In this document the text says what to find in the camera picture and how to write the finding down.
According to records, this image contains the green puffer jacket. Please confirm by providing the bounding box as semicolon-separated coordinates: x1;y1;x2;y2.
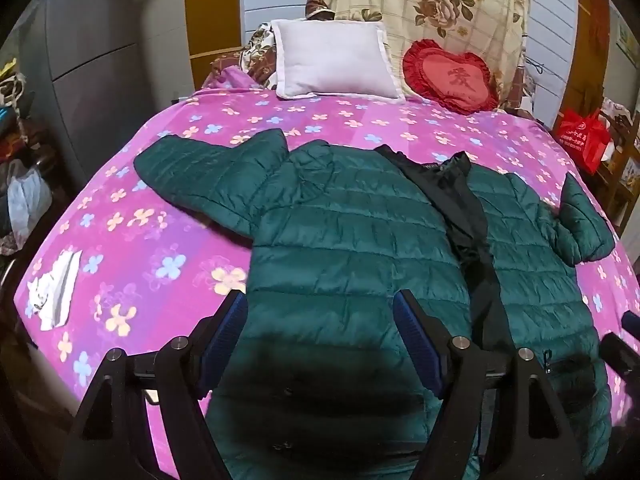
134;129;617;480

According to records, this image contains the red heart cushion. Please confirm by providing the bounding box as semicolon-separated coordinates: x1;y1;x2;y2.
402;39;501;115

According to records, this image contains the grey refrigerator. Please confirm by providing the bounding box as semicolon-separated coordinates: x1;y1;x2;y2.
10;0;138;181

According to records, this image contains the pink floral bed sheet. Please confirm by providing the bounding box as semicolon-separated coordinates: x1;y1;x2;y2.
12;67;640;480

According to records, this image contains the cream rose-print blanket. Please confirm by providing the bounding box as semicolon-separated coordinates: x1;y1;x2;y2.
320;0;531;111

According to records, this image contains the white plastic bag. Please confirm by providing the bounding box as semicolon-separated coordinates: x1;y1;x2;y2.
7;167;53;238

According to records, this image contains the white folded paper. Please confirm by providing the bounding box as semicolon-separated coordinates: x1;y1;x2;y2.
27;249;83;332

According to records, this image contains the white pillow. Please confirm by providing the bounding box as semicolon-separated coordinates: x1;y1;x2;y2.
270;19;406;102

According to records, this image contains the pile of cluttered bags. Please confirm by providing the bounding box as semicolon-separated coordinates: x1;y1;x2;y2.
0;60;56;256

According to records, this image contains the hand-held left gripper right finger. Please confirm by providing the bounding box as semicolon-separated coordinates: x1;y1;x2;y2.
392;291;586;480

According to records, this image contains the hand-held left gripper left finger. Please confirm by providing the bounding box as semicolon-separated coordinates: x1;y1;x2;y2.
65;290;251;480

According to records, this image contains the wooden shelf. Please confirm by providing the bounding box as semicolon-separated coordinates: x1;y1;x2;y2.
595;97;640;233

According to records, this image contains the yellow wooden door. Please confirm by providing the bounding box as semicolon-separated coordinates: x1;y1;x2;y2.
182;0;246;96

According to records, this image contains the red shopping bag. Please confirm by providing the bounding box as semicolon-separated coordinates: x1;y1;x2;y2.
557;107;613;176

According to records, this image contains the beige cabinet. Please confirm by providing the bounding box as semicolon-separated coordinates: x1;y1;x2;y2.
131;0;197;111

